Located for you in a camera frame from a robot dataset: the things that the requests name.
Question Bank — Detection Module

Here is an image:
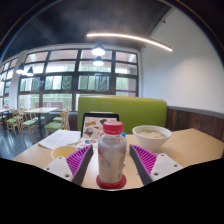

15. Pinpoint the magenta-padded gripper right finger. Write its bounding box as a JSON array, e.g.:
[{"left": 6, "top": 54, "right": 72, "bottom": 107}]
[{"left": 128, "top": 143, "right": 185, "bottom": 186}]

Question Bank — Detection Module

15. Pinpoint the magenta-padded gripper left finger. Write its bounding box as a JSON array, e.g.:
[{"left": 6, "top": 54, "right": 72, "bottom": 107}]
[{"left": 43, "top": 143, "right": 95, "bottom": 187}]

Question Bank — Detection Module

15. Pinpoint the clear red-capped drink bottle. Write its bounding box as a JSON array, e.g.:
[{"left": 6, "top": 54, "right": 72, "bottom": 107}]
[{"left": 97, "top": 120, "right": 128, "bottom": 188}]

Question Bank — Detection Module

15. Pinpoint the white ceramic bowl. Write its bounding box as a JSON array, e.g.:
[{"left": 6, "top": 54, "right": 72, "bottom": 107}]
[{"left": 131, "top": 124, "right": 173, "bottom": 153}]

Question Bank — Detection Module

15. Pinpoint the white paper sheet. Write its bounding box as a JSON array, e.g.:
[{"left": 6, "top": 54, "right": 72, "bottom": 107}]
[{"left": 37, "top": 129, "right": 82, "bottom": 151}]

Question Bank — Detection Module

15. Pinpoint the group of green-seated wooden chairs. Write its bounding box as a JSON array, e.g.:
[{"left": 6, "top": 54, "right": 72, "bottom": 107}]
[{"left": 0, "top": 108, "right": 72, "bottom": 136}]

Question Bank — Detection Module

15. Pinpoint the flat round red coaster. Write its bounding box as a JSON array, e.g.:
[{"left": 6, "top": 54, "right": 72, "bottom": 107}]
[{"left": 95, "top": 173, "right": 128, "bottom": 190}]

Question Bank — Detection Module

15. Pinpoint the black-framed sticker-covered tablet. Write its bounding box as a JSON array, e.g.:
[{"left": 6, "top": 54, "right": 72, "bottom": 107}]
[{"left": 79, "top": 112, "right": 120, "bottom": 149}]

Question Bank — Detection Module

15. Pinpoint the light wooden dining table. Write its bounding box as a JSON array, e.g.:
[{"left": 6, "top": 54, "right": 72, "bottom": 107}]
[{"left": 23, "top": 106, "right": 59, "bottom": 134}]

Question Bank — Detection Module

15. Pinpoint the green upholstered booth bench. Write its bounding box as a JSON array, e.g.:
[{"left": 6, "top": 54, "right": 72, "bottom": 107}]
[{"left": 77, "top": 95, "right": 168, "bottom": 134}]

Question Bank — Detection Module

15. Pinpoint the group of pendant lamps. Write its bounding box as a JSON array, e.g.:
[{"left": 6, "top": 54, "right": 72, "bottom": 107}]
[{"left": 15, "top": 44, "right": 107, "bottom": 77}]

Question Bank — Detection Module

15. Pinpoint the long curved ceiling light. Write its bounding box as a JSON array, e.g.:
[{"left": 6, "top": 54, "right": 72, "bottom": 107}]
[{"left": 86, "top": 32, "right": 174, "bottom": 53}]

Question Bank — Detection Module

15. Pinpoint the cream mug with yellow handle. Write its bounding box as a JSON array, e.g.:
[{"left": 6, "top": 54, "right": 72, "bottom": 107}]
[{"left": 50, "top": 145, "right": 79, "bottom": 161}]

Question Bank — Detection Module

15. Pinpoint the large black-framed window wall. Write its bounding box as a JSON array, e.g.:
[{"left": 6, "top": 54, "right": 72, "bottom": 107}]
[{"left": 0, "top": 49, "right": 140, "bottom": 111}]

